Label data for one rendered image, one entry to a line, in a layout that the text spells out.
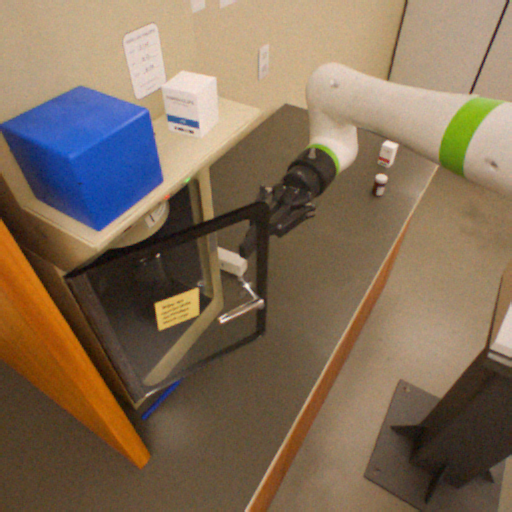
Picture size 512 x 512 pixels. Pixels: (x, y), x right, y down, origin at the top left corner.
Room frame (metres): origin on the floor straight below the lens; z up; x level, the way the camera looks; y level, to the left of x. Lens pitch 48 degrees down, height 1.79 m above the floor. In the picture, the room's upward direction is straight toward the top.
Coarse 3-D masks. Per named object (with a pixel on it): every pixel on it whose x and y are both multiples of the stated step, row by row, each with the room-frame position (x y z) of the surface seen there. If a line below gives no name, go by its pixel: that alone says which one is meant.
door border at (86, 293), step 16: (112, 256) 0.36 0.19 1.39; (80, 288) 0.33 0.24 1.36; (80, 304) 0.32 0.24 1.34; (96, 304) 0.34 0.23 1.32; (96, 320) 0.33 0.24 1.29; (96, 336) 0.32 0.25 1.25; (112, 336) 0.34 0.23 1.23; (112, 352) 0.33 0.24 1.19; (128, 368) 0.33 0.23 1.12; (128, 384) 0.33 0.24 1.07
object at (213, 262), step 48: (192, 240) 0.41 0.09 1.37; (240, 240) 0.45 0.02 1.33; (96, 288) 0.34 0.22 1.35; (144, 288) 0.37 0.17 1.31; (192, 288) 0.41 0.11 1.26; (240, 288) 0.45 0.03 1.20; (144, 336) 0.36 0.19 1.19; (192, 336) 0.40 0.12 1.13; (240, 336) 0.45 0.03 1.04; (144, 384) 0.34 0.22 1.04
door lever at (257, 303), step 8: (248, 288) 0.45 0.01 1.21; (256, 296) 0.43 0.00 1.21; (248, 304) 0.41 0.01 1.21; (256, 304) 0.41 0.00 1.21; (264, 304) 0.42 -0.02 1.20; (232, 312) 0.40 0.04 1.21; (240, 312) 0.40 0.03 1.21; (248, 312) 0.40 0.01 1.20; (224, 320) 0.38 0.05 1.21; (232, 320) 0.39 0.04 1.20
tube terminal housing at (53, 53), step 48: (0, 0) 0.39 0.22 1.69; (48, 0) 0.43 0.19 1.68; (96, 0) 0.47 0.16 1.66; (144, 0) 0.53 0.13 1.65; (0, 48) 0.37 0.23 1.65; (48, 48) 0.41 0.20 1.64; (96, 48) 0.46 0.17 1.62; (192, 48) 0.59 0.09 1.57; (0, 96) 0.36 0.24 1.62; (48, 96) 0.40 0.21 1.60; (0, 144) 0.34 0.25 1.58; (0, 192) 0.35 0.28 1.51; (192, 192) 0.60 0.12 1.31; (48, 288) 0.36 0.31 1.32
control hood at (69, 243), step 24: (240, 120) 0.51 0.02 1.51; (168, 144) 0.45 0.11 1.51; (192, 144) 0.45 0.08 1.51; (216, 144) 0.45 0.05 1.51; (168, 168) 0.40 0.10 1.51; (192, 168) 0.40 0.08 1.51; (168, 192) 0.36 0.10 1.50; (48, 216) 0.31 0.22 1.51; (120, 216) 0.31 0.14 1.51; (48, 240) 0.32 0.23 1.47; (72, 240) 0.29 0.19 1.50; (96, 240) 0.28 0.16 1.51; (72, 264) 0.30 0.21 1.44
